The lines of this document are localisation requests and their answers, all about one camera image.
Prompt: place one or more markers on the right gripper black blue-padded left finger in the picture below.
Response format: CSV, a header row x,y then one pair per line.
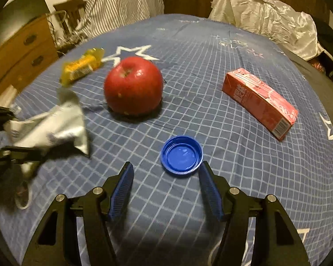
x,y
55,239

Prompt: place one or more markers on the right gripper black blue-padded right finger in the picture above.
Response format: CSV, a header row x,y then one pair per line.
x,y
276,240

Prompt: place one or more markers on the silver foil snack bag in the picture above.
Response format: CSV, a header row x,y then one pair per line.
x,y
63,123

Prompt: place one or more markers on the white plastic trash bucket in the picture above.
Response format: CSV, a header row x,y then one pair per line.
x,y
8,96

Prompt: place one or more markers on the wooden chest of drawers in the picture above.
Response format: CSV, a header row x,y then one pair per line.
x,y
26,55

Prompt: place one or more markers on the yellow candy wrapper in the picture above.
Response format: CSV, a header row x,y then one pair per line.
x,y
86,64

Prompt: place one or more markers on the black flat monitor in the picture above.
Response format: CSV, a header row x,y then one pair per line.
x,y
17,14

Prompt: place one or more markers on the blue plastic bottle cap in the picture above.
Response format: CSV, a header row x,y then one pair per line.
x,y
181,155

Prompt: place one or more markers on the red apple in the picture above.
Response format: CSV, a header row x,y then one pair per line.
x,y
134,87

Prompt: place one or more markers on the blue checked bed sheet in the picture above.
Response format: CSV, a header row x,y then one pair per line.
x,y
167,222

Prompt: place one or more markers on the red rectangular carton box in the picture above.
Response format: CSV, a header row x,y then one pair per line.
x,y
264,103

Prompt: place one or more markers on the striped grey white shirt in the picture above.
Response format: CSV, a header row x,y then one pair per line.
x,y
106,15

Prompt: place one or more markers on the grey blanket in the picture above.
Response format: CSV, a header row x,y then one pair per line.
x,y
321,84

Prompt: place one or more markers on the white crumpled plastic cover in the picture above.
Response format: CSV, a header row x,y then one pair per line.
x,y
279,22

